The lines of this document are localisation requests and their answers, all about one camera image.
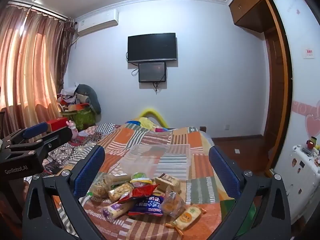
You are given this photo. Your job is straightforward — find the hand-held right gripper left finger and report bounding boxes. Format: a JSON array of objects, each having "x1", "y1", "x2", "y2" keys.
[{"x1": 22, "y1": 144, "x2": 110, "y2": 240}]

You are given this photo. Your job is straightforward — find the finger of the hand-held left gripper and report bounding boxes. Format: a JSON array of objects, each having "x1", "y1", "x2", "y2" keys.
[
  {"x1": 7, "y1": 126, "x2": 73, "y2": 156},
  {"x1": 0, "y1": 121, "x2": 48, "y2": 148}
]

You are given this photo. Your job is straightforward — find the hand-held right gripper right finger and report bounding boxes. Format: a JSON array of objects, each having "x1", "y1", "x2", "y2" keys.
[{"x1": 209, "y1": 145, "x2": 292, "y2": 240}]

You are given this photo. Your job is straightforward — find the yellow cracker packet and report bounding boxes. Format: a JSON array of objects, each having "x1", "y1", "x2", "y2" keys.
[{"x1": 108, "y1": 182, "x2": 135, "y2": 202}]

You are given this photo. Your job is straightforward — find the red snack packet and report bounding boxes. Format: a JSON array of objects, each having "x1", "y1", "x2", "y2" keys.
[{"x1": 117, "y1": 184, "x2": 160, "y2": 204}]

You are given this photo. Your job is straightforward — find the clear plastic container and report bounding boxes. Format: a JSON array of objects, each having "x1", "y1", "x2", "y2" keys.
[{"x1": 120, "y1": 144, "x2": 192, "y2": 180}]

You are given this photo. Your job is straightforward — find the clear bag of orange snacks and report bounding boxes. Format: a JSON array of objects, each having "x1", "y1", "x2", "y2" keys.
[{"x1": 160, "y1": 191, "x2": 186, "y2": 218}]

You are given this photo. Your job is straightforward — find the red box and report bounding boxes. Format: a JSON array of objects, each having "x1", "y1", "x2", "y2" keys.
[{"x1": 47, "y1": 119, "x2": 69, "y2": 132}]

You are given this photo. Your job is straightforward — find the clear cookie packet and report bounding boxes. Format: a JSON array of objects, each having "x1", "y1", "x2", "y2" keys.
[{"x1": 87, "y1": 180, "x2": 112, "y2": 198}]

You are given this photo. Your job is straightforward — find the pink plush toy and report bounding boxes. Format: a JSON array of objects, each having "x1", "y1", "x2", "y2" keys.
[{"x1": 66, "y1": 120, "x2": 78, "y2": 139}]

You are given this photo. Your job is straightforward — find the long clear biscuit packet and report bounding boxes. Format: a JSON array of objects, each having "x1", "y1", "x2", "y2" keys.
[{"x1": 104, "y1": 173, "x2": 133, "y2": 186}]

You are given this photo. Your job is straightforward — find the pile of clutter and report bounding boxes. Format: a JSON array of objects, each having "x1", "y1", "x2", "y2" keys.
[{"x1": 57, "y1": 86, "x2": 90, "y2": 113}]

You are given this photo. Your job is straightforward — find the purple white long packet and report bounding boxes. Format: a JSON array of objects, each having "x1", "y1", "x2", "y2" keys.
[{"x1": 102, "y1": 200, "x2": 138, "y2": 220}]

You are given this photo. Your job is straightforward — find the checked patterned quilt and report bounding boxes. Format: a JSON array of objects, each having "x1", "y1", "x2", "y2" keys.
[{"x1": 42, "y1": 122, "x2": 121, "y2": 178}]

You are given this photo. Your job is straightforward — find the white yellow snack packet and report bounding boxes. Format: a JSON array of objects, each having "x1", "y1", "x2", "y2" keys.
[{"x1": 130, "y1": 178, "x2": 153, "y2": 188}]

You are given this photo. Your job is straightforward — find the grey pillow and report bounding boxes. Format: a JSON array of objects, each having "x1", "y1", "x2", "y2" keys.
[{"x1": 76, "y1": 84, "x2": 102, "y2": 114}]

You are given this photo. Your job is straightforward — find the yellow green bread packet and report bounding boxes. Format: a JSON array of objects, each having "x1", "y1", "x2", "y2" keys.
[{"x1": 166, "y1": 206, "x2": 207, "y2": 230}]

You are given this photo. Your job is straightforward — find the brown cracker packet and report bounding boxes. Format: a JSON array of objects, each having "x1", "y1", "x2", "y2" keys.
[{"x1": 154, "y1": 173, "x2": 181, "y2": 193}]

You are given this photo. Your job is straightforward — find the blue snack packet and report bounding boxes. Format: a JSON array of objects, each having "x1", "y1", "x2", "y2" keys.
[{"x1": 128, "y1": 194, "x2": 165, "y2": 217}]

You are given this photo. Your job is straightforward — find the pink brown curtain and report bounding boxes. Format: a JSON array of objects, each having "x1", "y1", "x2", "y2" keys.
[{"x1": 0, "y1": 1, "x2": 77, "y2": 140}]

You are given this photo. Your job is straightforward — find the yellow cloth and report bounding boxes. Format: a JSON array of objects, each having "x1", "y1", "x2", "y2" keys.
[{"x1": 139, "y1": 117, "x2": 160, "y2": 130}]

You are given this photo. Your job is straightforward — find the white cabinet with stickers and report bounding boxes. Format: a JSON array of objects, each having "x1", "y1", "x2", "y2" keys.
[{"x1": 272, "y1": 144, "x2": 320, "y2": 230}]

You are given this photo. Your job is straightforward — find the yellow foam tube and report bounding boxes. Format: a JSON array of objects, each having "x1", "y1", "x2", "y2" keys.
[{"x1": 139, "y1": 107, "x2": 170, "y2": 128}]

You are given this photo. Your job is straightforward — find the white air conditioner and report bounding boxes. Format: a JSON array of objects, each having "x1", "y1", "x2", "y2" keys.
[{"x1": 75, "y1": 9, "x2": 119, "y2": 37}]

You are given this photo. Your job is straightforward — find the wooden overhead cabinet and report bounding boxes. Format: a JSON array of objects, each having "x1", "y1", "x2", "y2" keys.
[{"x1": 229, "y1": 0, "x2": 288, "y2": 33}]

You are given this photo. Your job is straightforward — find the wooden door frame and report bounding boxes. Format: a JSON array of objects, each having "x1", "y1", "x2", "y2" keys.
[{"x1": 260, "y1": 0, "x2": 293, "y2": 178}]

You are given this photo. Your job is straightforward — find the small black wall monitor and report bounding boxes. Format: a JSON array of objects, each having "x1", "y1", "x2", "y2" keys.
[{"x1": 138, "y1": 62, "x2": 167, "y2": 83}]

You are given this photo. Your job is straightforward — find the black wall television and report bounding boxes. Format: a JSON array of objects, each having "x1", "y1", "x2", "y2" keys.
[{"x1": 127, "y1": 33, "x2": 178, "y2": 63}]

